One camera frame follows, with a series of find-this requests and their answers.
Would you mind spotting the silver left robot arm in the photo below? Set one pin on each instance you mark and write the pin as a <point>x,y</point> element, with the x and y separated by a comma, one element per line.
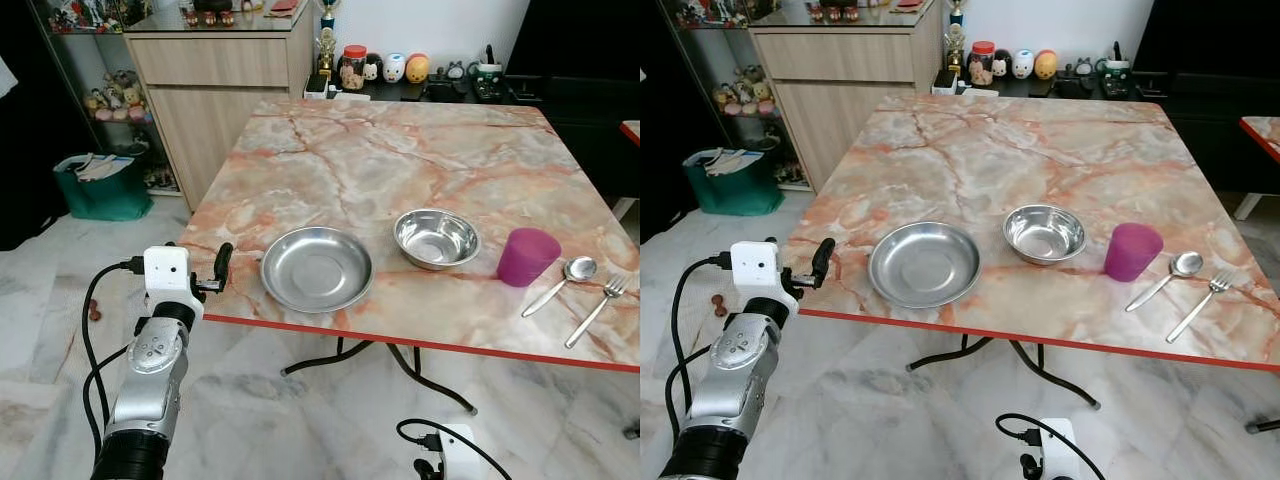
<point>740,365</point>
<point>155,365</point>

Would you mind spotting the small brown floor object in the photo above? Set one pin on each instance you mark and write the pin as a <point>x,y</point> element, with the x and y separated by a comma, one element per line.
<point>720,305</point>
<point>95,311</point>

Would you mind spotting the shallow stainless steel plate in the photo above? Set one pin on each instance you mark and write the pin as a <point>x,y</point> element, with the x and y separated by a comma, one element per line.
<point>317,268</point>
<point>925,263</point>

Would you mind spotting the green shopping bag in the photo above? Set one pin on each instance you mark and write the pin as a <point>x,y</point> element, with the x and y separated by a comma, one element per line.
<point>735,190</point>
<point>105,195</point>

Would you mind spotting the light wooden cabinet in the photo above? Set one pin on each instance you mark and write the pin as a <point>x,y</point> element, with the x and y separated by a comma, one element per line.
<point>850,100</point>
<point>215,110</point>

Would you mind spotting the beige plush toy pile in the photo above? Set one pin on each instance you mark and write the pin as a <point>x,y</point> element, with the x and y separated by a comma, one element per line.
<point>745,92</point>
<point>118,97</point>

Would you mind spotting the stainless steel fork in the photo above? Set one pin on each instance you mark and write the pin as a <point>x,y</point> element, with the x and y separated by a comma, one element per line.
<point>1219,282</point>
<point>613,288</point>

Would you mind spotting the large red edged marble table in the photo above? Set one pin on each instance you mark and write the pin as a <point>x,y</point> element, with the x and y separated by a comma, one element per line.
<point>1010,150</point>
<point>400,160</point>

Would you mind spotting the stainless steel bowl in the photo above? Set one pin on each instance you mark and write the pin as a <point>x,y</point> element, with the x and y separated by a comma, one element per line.
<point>1045,233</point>
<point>437,238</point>

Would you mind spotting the stainless steel spoon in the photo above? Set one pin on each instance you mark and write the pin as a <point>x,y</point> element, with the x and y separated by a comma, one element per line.
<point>581,267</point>
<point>1187,263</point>

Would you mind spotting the small red edged marble table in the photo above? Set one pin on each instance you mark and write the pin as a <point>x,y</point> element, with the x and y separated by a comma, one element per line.
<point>1262,133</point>
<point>631,131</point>

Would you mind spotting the red lidded snack jar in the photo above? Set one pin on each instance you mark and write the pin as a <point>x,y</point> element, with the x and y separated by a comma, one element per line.
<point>982,66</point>
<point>352,70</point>

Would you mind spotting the purple plastic cup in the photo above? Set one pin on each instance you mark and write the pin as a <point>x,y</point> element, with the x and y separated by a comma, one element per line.
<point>1132,252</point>
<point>527,257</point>

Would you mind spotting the glass display shelf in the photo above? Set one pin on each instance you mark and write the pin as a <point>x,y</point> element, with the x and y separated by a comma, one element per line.
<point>715,45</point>
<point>100,50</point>

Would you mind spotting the gold trophy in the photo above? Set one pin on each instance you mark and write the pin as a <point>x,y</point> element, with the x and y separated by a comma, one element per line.
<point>326,45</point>
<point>956,42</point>

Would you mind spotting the black and white figurine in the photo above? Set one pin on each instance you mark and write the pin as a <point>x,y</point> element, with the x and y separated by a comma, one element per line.
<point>372,69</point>
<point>1002,64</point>

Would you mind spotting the white round figurine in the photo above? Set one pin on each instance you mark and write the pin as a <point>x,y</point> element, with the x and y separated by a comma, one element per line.
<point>394,68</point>
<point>1023,64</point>

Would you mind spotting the orange round figurine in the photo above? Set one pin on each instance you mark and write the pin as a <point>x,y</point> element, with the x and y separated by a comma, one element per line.
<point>417,68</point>
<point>1045,65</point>

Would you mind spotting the small grey figurine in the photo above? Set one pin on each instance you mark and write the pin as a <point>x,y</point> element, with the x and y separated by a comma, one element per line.
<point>452,71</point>
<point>1081,68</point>

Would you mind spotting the green mug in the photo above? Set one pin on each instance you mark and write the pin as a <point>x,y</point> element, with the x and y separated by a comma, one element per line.
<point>489,75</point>
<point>1117,71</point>

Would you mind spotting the black television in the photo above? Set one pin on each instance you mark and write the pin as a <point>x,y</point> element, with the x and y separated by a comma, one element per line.
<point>1210,40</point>
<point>575,40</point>

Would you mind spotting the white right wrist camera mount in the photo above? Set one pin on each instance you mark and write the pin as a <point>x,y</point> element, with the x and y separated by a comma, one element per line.
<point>1062,448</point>
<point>458,452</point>

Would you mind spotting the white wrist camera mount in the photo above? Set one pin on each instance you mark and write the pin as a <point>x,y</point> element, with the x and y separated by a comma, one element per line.
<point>165,270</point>
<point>1062,448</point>
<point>458,452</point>
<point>755,265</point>

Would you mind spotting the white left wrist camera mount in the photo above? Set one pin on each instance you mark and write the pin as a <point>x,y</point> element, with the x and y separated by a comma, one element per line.
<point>165,270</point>
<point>755,265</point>

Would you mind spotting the black metal table leg frame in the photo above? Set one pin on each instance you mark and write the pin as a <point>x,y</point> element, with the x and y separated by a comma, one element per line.
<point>1070,389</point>
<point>440,390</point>
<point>1262,425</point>

